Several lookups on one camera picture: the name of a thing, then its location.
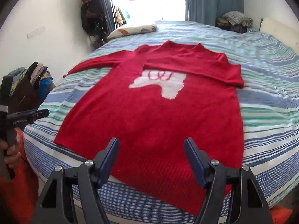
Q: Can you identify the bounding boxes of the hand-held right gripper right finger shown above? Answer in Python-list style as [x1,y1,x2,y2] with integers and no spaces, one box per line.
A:
[184,138,274,224]

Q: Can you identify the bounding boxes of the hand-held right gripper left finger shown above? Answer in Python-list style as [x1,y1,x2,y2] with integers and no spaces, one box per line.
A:
[31,137,120,224]

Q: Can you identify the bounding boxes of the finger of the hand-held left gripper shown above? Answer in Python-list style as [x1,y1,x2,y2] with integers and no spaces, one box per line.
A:
[33,109,50,122]

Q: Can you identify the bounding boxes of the red knit sweater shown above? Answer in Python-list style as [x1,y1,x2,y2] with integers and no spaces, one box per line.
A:
[54,40,245,217]

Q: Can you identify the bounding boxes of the pile of colourful clothes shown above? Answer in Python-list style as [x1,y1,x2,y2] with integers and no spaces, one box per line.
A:
[7,61,56,115]

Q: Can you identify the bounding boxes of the hanging dark clothes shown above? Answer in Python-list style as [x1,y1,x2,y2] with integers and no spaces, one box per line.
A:
[81,0,109,49]

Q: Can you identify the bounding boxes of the pile of folded clothes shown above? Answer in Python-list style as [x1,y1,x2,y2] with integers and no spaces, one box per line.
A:
[215,11,254,33]

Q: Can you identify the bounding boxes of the person's left hand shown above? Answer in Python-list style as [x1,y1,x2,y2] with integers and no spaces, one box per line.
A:
[0,134,22,166]

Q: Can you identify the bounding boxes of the person's orange clothing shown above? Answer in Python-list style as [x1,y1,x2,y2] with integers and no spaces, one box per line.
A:
[0,131,39,224]

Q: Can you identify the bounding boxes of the striped bed sheet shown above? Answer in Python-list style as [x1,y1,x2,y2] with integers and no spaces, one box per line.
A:
[23,20,299,215]

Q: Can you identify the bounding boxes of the patterned pillow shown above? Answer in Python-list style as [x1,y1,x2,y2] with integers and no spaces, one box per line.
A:
[107,24,157,40]

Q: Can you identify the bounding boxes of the cream headboard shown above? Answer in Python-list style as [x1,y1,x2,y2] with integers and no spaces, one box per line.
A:
[260,17,299,43]

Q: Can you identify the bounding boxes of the blue curtain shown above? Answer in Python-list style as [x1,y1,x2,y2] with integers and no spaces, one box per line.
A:
[186,0,244,26]

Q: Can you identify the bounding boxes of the white wall socket strip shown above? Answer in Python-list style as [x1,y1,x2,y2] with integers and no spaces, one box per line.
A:
[26,26,46,40]

